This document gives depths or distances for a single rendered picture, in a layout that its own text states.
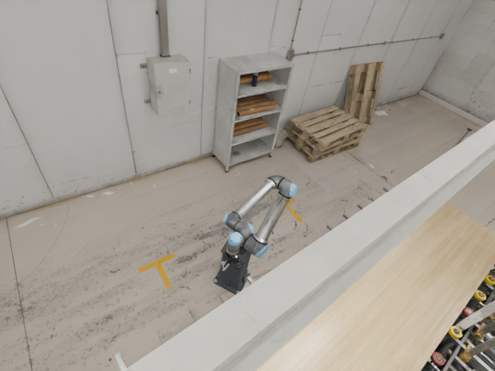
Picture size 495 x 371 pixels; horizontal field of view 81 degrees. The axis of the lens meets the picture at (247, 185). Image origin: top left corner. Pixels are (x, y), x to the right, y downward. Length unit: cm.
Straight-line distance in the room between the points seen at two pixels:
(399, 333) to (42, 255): 343
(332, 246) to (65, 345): 289
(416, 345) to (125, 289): 258
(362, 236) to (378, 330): 185
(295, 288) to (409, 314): 218
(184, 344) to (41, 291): 315
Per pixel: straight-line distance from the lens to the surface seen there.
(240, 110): 400
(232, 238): 200
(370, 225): 70
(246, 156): 456
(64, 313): 339
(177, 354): 48
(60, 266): 367
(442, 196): 108
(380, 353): 243
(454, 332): 283
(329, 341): 230
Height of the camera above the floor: 293
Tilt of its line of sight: 43 degrees down
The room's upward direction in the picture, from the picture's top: 11 degrees clockwise
